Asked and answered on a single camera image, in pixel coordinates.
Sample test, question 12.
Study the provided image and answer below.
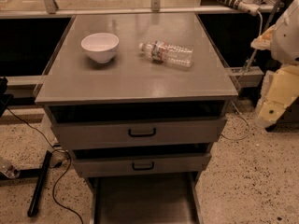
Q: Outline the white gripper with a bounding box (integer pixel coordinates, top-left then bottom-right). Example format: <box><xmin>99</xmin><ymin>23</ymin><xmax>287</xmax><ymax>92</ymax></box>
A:
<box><xmin>250</xmin><ymin>0</ymin><xmax>299</xmax><ymax>128</ymax></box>

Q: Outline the clear plastic water bottle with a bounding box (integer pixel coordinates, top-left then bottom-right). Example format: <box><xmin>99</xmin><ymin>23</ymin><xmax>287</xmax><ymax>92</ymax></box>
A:
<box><xmin>139</xmin><ymin>40</ymin><xmax>193</xmax><ymax>68</ymax></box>

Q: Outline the grey drawer cabinet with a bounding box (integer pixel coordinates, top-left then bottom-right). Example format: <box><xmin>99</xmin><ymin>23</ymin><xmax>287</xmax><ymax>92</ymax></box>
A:
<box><xmin>33</xmin><ymin>12</ymin><xmax>242</xmax><ymax>224</ymax></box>

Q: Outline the grey top drawer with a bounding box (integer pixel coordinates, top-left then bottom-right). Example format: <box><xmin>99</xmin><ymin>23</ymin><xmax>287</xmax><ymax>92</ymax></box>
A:
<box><xmin>51</xmin><ymin>118</ymin><xmax>226</xmax><ymax>150</ymax></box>

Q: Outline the grey middle drawer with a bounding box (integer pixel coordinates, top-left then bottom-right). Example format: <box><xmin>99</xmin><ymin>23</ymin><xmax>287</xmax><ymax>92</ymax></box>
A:
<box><xmin>73</xmin><ymin>153</ymin><xmax>211</xmax><ymax>177</ymax></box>

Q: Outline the open grey bottom drawer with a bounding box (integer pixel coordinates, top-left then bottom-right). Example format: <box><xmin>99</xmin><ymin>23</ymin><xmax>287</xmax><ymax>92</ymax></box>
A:
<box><xmin>89</xmin><ymin>173</ymin><xmax>204</xmax><ymax>224</ymax></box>

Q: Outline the white power strip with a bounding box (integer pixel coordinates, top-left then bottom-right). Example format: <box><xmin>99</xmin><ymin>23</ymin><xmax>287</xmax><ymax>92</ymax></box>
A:
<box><xmin>217</xmin><ymin>0</ymin><xmax>260</xmax><ymax>16</ymax></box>

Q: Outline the white ceramic bowl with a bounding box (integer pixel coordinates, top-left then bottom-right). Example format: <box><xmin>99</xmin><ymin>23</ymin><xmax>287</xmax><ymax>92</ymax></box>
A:
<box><xmin>81</xmin><ymin>33</ymin><xmax>119</xmax><ymax>63</ymax></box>

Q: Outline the black device at left edge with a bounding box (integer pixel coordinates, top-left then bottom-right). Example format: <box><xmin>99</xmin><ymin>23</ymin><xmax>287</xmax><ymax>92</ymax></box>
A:
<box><xmin>0</xmin><ymin>77</ymin><xmax>13</xmax><ymax>117</ymax></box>

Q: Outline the black metal floor bar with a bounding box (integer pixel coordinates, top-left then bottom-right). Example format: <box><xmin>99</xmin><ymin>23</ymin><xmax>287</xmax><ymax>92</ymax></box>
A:
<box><xmin>27</xmin><ymin>151</ymin><xmax>52</xmax><ymax>217</ymax></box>

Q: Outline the white power cable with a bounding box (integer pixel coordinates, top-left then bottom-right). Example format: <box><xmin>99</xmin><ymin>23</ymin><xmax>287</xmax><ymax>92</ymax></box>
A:
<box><xmin>220</xmin><ymin>11</ymin><xmax>264</xmax><ymax>142</ymax></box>

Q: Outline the aluminium frame rail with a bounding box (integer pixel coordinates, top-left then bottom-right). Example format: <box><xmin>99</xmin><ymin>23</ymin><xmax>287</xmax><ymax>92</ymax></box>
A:
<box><xmin>0</xmin><ymin>0</ymin><xmax>285</xmax><ymax>20</ymax></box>

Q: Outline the black floor cable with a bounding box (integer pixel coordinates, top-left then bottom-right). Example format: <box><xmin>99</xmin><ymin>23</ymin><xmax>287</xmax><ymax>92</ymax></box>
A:
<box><xmin>6</xmin><ymin>106</ymin><xmax>84</xmax><ymax>224</ymax></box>

